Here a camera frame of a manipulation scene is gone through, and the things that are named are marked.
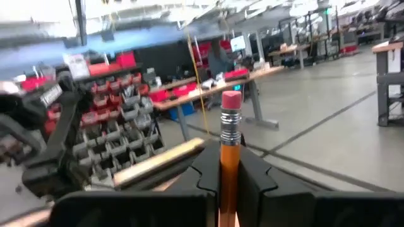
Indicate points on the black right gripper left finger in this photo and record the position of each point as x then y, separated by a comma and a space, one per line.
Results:
189, 208

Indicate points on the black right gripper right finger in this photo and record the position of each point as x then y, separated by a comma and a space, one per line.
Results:
277, 208

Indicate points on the orange pencil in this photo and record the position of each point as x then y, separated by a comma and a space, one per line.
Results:
229, 164

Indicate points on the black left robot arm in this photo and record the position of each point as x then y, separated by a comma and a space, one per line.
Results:
12, 107

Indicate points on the shelf of red grey bins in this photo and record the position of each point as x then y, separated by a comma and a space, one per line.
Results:
126, 126

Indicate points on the blue bin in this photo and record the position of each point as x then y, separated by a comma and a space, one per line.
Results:
186, 110

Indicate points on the long wooden workbench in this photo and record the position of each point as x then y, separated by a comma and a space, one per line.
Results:
221, 88

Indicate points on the person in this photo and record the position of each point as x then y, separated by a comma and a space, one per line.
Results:
221, 63

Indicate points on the distant wooden workbench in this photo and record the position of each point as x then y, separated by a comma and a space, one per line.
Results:
290, 48

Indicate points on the grey wood-topped table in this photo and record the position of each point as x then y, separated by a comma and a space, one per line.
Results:
382, 79

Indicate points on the computer monitor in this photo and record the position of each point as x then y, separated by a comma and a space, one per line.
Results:
238, 43

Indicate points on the black vertical post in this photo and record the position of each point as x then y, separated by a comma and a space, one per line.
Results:
81, 22

